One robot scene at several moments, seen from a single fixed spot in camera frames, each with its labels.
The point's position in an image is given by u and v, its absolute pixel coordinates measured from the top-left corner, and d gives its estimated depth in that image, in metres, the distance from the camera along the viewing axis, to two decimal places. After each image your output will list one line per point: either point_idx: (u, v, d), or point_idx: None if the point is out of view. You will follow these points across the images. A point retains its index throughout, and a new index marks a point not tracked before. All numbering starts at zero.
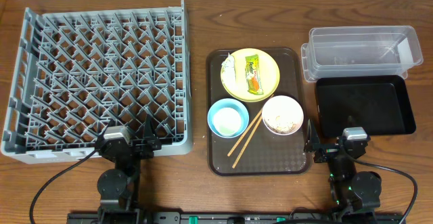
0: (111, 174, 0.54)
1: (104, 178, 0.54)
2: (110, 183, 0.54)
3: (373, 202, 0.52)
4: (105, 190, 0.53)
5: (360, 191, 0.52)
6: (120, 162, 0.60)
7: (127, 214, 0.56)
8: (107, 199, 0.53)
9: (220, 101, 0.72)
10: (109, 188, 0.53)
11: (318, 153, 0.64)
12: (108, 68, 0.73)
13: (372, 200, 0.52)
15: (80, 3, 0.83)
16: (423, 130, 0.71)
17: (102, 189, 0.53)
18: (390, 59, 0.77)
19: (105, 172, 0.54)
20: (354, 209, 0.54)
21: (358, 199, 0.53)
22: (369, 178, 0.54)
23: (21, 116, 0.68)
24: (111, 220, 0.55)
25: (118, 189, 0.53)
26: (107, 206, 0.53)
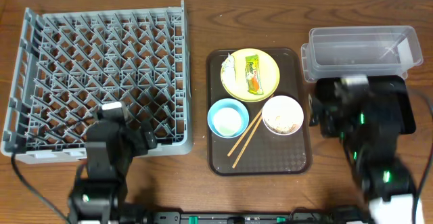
0: (104, 121, 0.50)
1: (97, 123, 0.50)
2: (101, 126, 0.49)
3: (391, 132, 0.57)
4: (93, 132, 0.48)
5: (373, 122, 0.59)
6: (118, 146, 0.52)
7: (109, 181, 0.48)
8: (94, 142, 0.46)
9: (220, 101, 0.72)
10: (99, 131, 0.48)
11: (322, 118, 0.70)
12: (108, 68, 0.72)
13: (390, 130, 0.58)
15: (80, 3, 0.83)
16: (424, 130, 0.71)
17: (90, 132, 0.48)
18: (390, 59, 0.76)
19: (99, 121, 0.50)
20: (375, 145, 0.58)
21: (372, 127, 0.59)
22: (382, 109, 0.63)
23: (21, 116, 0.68)
24: (86, 189, 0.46)
25: (113, 136, 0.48)
26: (91, 150, 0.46)
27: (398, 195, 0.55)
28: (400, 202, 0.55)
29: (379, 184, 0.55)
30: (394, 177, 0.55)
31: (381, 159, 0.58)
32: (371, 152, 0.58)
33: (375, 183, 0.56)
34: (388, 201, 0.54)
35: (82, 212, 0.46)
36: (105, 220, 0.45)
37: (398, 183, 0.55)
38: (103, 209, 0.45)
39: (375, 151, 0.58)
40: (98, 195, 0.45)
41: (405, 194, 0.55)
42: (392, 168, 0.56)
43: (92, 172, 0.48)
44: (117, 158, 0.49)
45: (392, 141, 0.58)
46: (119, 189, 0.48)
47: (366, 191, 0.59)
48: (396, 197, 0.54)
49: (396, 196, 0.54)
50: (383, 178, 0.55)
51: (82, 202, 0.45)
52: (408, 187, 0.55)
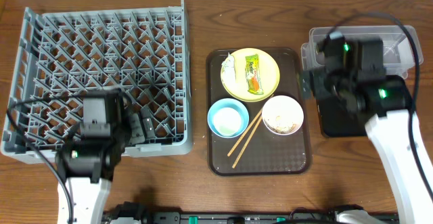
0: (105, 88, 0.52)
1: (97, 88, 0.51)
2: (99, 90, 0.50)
3: (379, 57, 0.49)
4: (91, 93, 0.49)
5: (355, 40, 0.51)
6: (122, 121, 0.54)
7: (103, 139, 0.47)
8: (90, 99, 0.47)
9: (220, 101, 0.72)
10: (96, 92, 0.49)
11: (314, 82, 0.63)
12: (108, 68, 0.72)
13: (377, 53, 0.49)
15: (80, 3, 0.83)
16: (424, 130, 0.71)
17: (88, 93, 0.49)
18: (390, 59, 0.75)
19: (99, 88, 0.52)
20: (363, 68, 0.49)
21: (358, 49, 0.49)
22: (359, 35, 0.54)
23: (21, 116, 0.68)
24: (74, 145, 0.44)
25: (112, 99, 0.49)
26: (89, 106, 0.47)
27: (394, 112, 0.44)
28: (398, 122, 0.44)
29: (373, 102, 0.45)
30: (388, 93, 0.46)
31: (372, 76, 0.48)
32: (360, 74, 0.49)
33: (367, 99, 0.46)
34: (385, 118, 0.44)
35: (72, 170, 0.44)
36: (97, 177, 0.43)
37: (396, 101, 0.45)
38: (93, 167, 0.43)
39: (365, 73, 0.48)
40: (89, 151, 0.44)
41: (402, 109, 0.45)
42: (385, 87, 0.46)
43: (86, 130, 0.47)
44: (116, 121, 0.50)
45: (380, 62, 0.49)
46: (112, 149, 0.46)
47: (362, 120, 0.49)
48: (391, 114, 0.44)
49: (390, 112, 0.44)
50: (375, 93, 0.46)
51: (72, 158, 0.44)
52: (406, 102, 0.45)
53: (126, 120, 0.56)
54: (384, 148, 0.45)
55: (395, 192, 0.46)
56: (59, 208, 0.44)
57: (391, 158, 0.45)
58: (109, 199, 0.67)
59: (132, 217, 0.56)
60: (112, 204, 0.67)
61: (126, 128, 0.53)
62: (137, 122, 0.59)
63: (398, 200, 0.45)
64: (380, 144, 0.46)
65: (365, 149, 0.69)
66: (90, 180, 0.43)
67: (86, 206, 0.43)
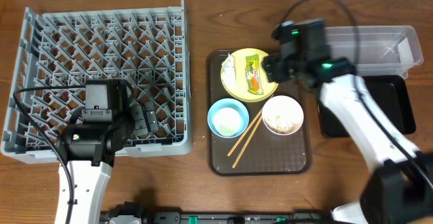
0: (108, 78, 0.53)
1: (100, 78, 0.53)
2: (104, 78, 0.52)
3: (322, 37, 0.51)
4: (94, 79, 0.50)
5: (300, 25, 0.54)
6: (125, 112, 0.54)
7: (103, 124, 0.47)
8: (94, 84, 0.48)
9: (220, 101, 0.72)
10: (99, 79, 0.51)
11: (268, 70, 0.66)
12: (108, 68, 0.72)
13: (318, 35, 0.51)
15: (80, 3, 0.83)
16: (424, 130, 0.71)
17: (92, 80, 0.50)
18: (390, 59, 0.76)
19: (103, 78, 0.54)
20: (310, 49, 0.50)
21: (304, 32, 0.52)
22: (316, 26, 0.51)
23: (21, 116, 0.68)
24: (75, 128, 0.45)
25: (117, 86, 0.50)
26: (92, 91, 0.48)
27: (341, 78, 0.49)
28: (344, 83, 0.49)
29: (323, 74, 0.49)
30: (334, 64, 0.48)
31: (319, 54, 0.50)
32: (308, 55, 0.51)
33: (316, 74, 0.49)
34: (332, 84, 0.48)
35: (72, 153, 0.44)
36: (97, 160, 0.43)
37: (341, 70, 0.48)
38: (94, 150, 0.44)
39: (312, 51, 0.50)
40: (90, 133, 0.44)
41: (348, 74, 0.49)
42: (331, 59, 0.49)
43: (88, 115, 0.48)
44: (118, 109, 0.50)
45: (325, 42, 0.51)
46: (113, 134, 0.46)
47: (318, 91, 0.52)
48: (337, 82, 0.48)
49: (337, 81, 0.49)
50: (322, 64, 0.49)
51: (73, 141, 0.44)
52: (350, 69, 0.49)
53: (128, 110, 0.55)
54: (336, 105, 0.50)
55: (358, 140, 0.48)
56: (60, 191, 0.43)
57: (338, 112, 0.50)
58: (109, 199, 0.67)
59: (132, 215, 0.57)
60: (112, 204, 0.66)
61: (128, 120, 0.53)
62: (140, 114, 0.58)
63: (362, 144, 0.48)
64: (335, 105, 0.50)
65: None
66: (90, 162, 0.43)
67: (87, 189, 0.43)
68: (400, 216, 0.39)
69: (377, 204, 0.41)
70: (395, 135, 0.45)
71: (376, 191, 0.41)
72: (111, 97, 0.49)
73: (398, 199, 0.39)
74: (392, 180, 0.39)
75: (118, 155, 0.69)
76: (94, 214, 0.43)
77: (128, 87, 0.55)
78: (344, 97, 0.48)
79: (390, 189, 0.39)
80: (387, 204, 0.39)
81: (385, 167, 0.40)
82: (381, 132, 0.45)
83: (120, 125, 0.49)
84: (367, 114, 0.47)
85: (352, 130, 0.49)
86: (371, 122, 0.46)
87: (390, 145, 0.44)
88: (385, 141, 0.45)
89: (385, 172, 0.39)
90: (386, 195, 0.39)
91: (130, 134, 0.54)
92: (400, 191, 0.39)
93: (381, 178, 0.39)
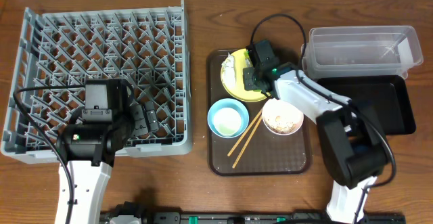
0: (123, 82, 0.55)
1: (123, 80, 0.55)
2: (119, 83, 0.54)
3: (269, 52, 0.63)
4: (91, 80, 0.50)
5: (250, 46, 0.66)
6: (127, 112, 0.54)
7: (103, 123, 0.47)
8: (94, 85, 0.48)
9: (219, 101, 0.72)
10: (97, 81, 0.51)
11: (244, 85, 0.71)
12: (108, 68, 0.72)
13: (264, 49, 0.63)
15: (80, 3, 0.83)
16: (423, 130, 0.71)
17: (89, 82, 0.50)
18: (390, 59, 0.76)
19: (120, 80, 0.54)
20: (261, 61, 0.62)
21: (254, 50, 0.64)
22: (262, 45, 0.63)
23: (21, 117, 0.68)
24: (75, 128, 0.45)
25: (117, 85, 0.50)
26: (92, 92, 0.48)
27: (284, 74, 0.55)
28: (287, 76, 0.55)
29: (272, 78, 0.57)
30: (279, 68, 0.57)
31: (270, 63, 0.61)
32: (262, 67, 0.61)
33: (268, 78, 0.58)
34: (280, 78, 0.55)
35: (72, 153, 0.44)
36: (97, 160, 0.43)
37: (285, 69, 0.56)
38: (95, 150, 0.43)
39: (263, 63, 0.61)
40: (90, 134, 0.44)
41: (290, 70, 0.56)
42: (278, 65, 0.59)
43: (88, 115, 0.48)
44: (118, 109, 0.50)
45: (272, 54, 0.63)
46: (113, 134, 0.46)
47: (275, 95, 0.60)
48: (281, 78, 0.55)
49: (281, 77, 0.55)
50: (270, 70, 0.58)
51: (73, 141, 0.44)
52: (292, 69, 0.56)
53: (128, 110, 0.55)
54: (283, 93, 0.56)
55: (308, 114, 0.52)
56: (60, 191, 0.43)
57: (289, 98, 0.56)
58: (109, 199, 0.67)
59: (132, 215, 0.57)
60: (112, 204, 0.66)
61: (128, 120, 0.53)
62: (140, 114, 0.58)
63: (312, 116, 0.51)
64: (285, 93, 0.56)
65: None
66: (91, 162, 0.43)
67: (87, 189, 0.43)
68: (354, 162, 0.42)
69: (331, 159, 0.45)
70: (329, 94, 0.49)
71: (325, 143, 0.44)
72: (111, 99, 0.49)
73: (345, 144, 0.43)
74: (333, 127, 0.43)
75: (118, 155, 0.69)
76: (94, 214, 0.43)
77: (129, 87, 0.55)
78: (287, 83, 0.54)
79: (335, 138, 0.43)
80: (336, 151, 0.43)
81: (326, 116, 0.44)
82: (316, 96, 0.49)
83: (121, 125, 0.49)
84: (304, 89, 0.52)
85: (302, 107, 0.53)
86: (308, 93, 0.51)
87: (327, 102, 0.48)
88: (322, 100, 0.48)
89: (325, 120, 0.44)
90: (330, 141, 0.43)
91: (130, 135, 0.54)
92: (342, 137, 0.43)
93: (322, 126, 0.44)
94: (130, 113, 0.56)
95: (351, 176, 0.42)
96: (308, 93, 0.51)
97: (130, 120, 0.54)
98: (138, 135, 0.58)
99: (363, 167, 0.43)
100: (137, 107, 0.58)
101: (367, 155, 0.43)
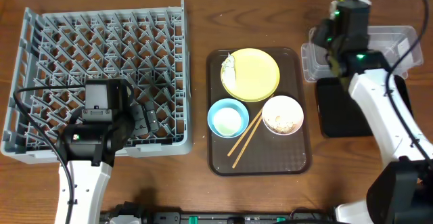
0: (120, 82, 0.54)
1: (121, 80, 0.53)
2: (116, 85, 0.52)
3: (365, 24, 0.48)
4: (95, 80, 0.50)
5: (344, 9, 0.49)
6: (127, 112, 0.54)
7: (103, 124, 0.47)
8: (94, 84, 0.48)
9: (220, 101, 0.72)
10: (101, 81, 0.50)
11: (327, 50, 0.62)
12: (108, 68, 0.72)
13: (362, 20, 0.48)
15: (80, 3, 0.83)
16: (424, 130, 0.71)
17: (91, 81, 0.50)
18: (390, 58, 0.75)
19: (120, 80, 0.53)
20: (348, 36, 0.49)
21: (346, 16, 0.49)
22: (362, 9, 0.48)
23: (21, 117, 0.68)
24: (75, 129, 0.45)
25: (117, 85, 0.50)
26: (91, 91, 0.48)
27: (371, 71, 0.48)
28: (374, 74, 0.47)
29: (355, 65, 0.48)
30: (367, 56, 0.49)
31: (356, 43, 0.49)
32: (346, 41, 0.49)
33: (348, 63, 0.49)
34: (364, 75, 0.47)
35: (72, 153, 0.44)
36: (97, 161, 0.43)
37: (373, 63, 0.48)
38: (95, 151, 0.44)
39: (350, 40, 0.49)
40: (90, 134, 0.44)
41: (379, 68, 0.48)
42: (365, 52, 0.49)
43: (88, 115, 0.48)
44: (118, 109, 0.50)
45: (365, 30, 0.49)
46: (113, 135, 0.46)
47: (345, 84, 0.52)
48: (367, 74, 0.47)
49: (368, 74, 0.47)
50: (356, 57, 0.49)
51: (73, 141, 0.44)
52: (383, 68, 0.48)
53: (128, 110, 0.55)
54: (361, 93, 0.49)
55: (378, 136, 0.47)
56: (60, 190, 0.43)
57: (362, 101, 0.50)
58: (108, 199, 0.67)
59: (132, 215, 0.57)
60: (112, 204, 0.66)
61: (128, 120, 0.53)
62: (141, 114, 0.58)
63: (381, 141, 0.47)
64: (360, 93, 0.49)
65: (365, 149, 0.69)
66: (91, 162, 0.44)
67: (87, 189, 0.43)
68: (403, 212, 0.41)
69: (382, 200, 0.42)
70: (417, 137, 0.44)
71: (386, 188, 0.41)
72: (111, 98, 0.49)
73: (407, 199, 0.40)
74: (407, 179, 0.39)
75: (118, 155, 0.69)
76: (94, 214, 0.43)
77: (129, 87, 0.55)
78: (372, 90, 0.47)
79: (402, 189, 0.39)
80: (395, 203, 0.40)
81: (404, 164, 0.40)
82: (402, 130, 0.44)
83: (121, 125, 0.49)
84: (391, 112, 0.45)
85: (375, 124, 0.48)
86: (394, 120, 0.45)
87: (410, 145, 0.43)
88: (406, 140, 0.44)
89: (400, 170, 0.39)
90: (394, 193, 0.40)
91: (130, 134, 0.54)
92: (409, 192, 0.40)
93: (394, 175, 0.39)
94: (130, 113, 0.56)
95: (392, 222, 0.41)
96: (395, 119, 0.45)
97: (130, 120, 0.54)
98: (138, 134, 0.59)
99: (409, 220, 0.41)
100: (137, 107, 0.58)
101: (420, 212, 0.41)
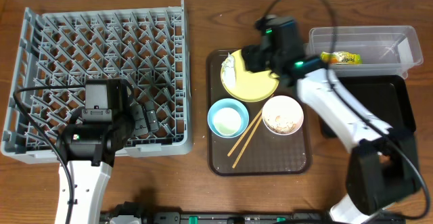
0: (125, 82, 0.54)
1: (122, 80, 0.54)
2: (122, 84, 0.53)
3: (295, 36, 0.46)
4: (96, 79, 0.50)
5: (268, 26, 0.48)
6: (127, 112, 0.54)
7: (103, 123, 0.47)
8: (94, 84, 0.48)
9: (220, 100, 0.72)
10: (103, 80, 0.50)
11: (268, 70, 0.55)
12: (108, 68, 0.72)
13: (290, 32, 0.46)
15: (79, 3, 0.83)
16: (423, 130, 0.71)
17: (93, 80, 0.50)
18: (390, 59, 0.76)
19: (122, 80, 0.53)
20: (282, 49, 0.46)
21: (275, 32, 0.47)
22: (288, 25, 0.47)
23: (21, 116, 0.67)
24: (75, 129, 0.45)
25: (117, 85, 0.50)
26: (90, 91, 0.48)
27: (314, 73, 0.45)
28: (314, 78, 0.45)
29: (295, 76, 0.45)
30: (306, 61, 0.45)
31: (293, 52, 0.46)
32: (283, 54, 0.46)
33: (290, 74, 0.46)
34: (306, 81, 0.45)
35: (72, 153, 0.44)
36: (97, 160, 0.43)
37: (311, 67, 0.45)
38: (95, 150, 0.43)
39: (286, 51, 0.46)
40: (89, 134, 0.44)
41: (320, 68, 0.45)
42: (305, 56, 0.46)
43: (88, 114, 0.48)
44: (118, 109, 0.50)
45: (297, 38, 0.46)
46: (112, 134, 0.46)
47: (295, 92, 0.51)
48: (310, 78, 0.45)
49: (310, 78, 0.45)
50: (295, 63, 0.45)
51: (73, 141, 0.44)
52: (321, 66, 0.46)
53: (128, 109, 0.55)
54: (312, 97, 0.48)
55: (337, 127, 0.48)
56: (60, 191, 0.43)
57: (313, 101, 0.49)
58: (108, 199, 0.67)
59: (132, 215, 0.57)
60: (112, 204, 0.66)
61: (128, 120, 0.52)
62: (141, 114, 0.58)
63: (341, 132, 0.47)
64: (310, 97, 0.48)
65: None
66: (90, 162, 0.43)
67: (87, 189, 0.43)
68: (382, 193, 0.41)
69: (358, 185, 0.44)
70: (369, 116, 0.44)
71: (356, 172, 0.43)
72: (114, 98, 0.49)
73: (379, 177, 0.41)
74: (369, 158, 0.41)
75: (118, 155, 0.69)
76: (94, 214, 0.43)
77: (128, 87, 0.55)
78: (316, 88, 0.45)
79: (369, 170, 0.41)
80: (368, 182, 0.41)
81: (362, 147, 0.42)
82: (353, 116, 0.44)
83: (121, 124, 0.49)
84: (338, 103, 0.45)
85: (330, 118, 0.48)
86: (344, 111, 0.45)
87: (364, 126, 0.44)
88: (358, 124, 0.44)
89: (362, 152, 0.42)
90: (365, 173, 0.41)
91: (130, 134, 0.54)
92: (377, 170, 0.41)
93: (358, 158, 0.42)
94: (130, 113, 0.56)
95: (377, 206, 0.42)
96: (342, 109, 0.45)
97: (130, 120, 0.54)
98: (137, 134, 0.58)
99: (390, 199, 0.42)
100: (137, 107, 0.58)
101: (396, 187, 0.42)
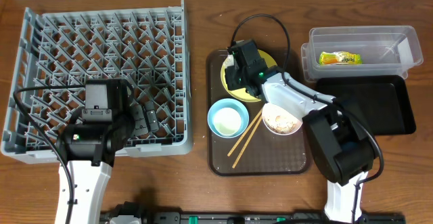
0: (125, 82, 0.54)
1: (122, 80, 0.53)
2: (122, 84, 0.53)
3: (256, 53, 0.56)
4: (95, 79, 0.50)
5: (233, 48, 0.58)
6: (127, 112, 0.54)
7: (101, 123, 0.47)
8: (93, 85, 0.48)
9: (220, 101, 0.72)
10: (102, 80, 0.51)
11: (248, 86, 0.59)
12: (108, 68, 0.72)
13: (252, 51, 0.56)
15: (79, 3, 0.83)
16: (423, 129, 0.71)
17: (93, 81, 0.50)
18: (390, 59, 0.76)
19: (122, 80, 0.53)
20: (247, 65, 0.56)
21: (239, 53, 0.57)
22: (249, 47, 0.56)
23: (21, 117, 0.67)
24: (75, 129, 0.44)
25: (117, 85, 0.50)
26: (90, 91, 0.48)
27: (270, 78, 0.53)
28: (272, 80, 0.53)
29: (260, 82, 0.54)
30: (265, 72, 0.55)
31: (257, 66, 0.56)
32: (248, 69, 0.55)
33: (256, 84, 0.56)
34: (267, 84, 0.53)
35: (72, 153, 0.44)
36: (97, 160, 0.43)
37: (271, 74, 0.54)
38: (95, 150, 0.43)
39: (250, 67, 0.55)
40: (89, 133, 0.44)
41: (277, 73, 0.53)
42: (265, 70, 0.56)
43: (87, 114, 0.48)
44: (118, 109, 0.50)
45: (258, 55, 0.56)
46: (111, 133, 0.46)
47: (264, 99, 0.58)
48: (268, 81, 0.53)
49: (268, 80, 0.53)
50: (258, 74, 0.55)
51: (73, 140, 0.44)
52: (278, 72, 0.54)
53: (128, 110, 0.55)
54: (274, 95, 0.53)
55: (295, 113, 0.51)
56: (60, 191, 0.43)
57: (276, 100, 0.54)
58: (108, 199, 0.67)
59: (132, 215, 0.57)
60: (112, 204, 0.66)
61: (128, 120, 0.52)
62: (140, 114, 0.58)
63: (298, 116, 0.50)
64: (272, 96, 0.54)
65: None
66: (90, 162, 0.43)
67: (87, 189, 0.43)
68: (342, 158, 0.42)
69: (319, 154, 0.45)
70: (315, 94, 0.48)
71: (314, 142, 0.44)
72: (113, 99, 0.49)
73: (333, 142, 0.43)
74: (318, 125, 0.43)
75: (118, 155, 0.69)
76: (94, 214, 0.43)
77: (128, 87, 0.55)
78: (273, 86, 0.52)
79: (322, 136, 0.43)
80: (325, 148, 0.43)
81: (311, 115, 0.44)
82: (302, 97, 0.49)
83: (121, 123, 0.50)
84: (291, 92, 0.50)
85: (289, 108, 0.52)
86: (295, 95, 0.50)
87: (313, 102, 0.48)
88: (308, 101, 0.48)
89: (311, 120, 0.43)
90: (317, 140, 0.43)
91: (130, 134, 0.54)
92: (329, 135, 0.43)
93: (309, 127, 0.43)
94: (130, 113, 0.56)
95: (342, 172, 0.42)
96: (293, 94, 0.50)
97: (130, 120, 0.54)
98: (138, 134, 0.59)
99: (352, 164, 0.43)
100: (137, 107, 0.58)
101: (355, 151, 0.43)
